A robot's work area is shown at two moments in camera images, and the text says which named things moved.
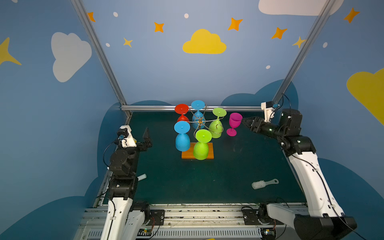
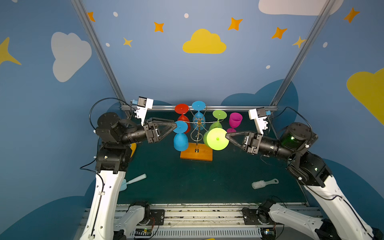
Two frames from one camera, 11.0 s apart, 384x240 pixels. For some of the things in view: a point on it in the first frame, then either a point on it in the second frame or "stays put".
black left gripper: (141, 144) → (151, 130)
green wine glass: (201, 147) → (216, 139)
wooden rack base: (189, 154) stays put
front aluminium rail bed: (183, 221) stays put
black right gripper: (258, 125) → (254, 143)
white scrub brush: (259, 184) stays put
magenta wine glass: (234, 121) stays put
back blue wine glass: (198, 120) stays put
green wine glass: (216, 127) stays put
